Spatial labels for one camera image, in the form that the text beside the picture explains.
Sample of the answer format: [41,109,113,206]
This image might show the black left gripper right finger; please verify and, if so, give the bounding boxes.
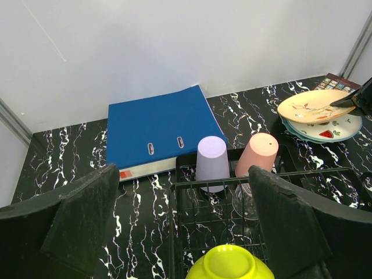
[249,166,371,278]

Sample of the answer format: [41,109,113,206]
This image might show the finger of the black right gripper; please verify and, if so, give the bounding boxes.
[330,78,372,116]

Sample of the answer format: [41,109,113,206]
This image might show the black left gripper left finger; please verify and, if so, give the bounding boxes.
[1,164,119,278]

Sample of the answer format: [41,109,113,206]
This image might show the white watermelon pattern plate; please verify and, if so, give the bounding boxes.
[286,112,363,142]

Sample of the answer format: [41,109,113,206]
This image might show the peach floral plate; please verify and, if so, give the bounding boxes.
[277,90,355,124]

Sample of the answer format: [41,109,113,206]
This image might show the teal scalloped plate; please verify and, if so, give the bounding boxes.
[283,119,363,144]

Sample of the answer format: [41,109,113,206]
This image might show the clear drinking glass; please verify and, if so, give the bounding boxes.
[232,183,258,221]

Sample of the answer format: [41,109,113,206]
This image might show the yellow bowl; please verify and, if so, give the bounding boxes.
[186,244,274,279]

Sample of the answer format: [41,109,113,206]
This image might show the pink plastic cup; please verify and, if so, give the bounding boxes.
[235,133,279,177]

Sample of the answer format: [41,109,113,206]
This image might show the lilac plastic cup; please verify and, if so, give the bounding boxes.
[195,136,230,181]

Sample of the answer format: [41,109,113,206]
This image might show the black wire dish rack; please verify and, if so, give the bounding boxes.
[169,145,371,278]

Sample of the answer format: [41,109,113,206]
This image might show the blue ring binder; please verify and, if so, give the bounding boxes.
[106,85,226,182]

